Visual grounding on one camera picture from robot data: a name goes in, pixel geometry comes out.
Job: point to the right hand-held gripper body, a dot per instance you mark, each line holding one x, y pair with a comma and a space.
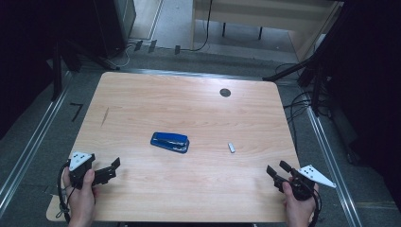
315, 176

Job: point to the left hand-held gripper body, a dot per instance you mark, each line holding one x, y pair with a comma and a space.
78, 159

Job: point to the silver staple strip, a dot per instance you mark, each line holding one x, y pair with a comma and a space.
231, 148

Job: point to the blue stapler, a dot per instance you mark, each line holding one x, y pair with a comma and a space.
170, 142

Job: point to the person's right hand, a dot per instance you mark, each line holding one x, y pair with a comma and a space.
299, 211

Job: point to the person's left hand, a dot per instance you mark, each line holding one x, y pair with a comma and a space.
80, 201

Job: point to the black metal stand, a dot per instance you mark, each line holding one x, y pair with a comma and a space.
317, 82
57, 72

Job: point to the round black table grommet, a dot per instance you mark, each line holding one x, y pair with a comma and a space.
225, 92

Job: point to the dark curtain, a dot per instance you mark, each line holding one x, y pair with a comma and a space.
25, 47
372, 94

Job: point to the black cabinet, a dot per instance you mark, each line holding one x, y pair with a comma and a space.
115, 25

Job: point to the black furniture leg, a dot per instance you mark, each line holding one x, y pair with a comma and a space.
223, 29
260, 33

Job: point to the light wooden desk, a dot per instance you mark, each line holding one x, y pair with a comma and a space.
268, 12

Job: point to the metal floor rail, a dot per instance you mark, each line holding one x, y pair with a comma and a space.
331, 164
31, 148
189, 74

